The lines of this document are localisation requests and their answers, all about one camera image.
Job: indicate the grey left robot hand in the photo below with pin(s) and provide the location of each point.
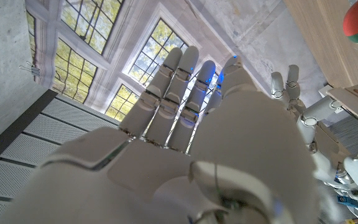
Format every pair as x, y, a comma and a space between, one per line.
312, 121

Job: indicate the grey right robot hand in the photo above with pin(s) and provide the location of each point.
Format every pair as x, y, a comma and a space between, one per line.
154, 180

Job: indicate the printed window backdrop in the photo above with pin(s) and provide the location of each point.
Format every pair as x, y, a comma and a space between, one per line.
120, 31

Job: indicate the metal binder clip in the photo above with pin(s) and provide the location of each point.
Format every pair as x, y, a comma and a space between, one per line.
30, 69

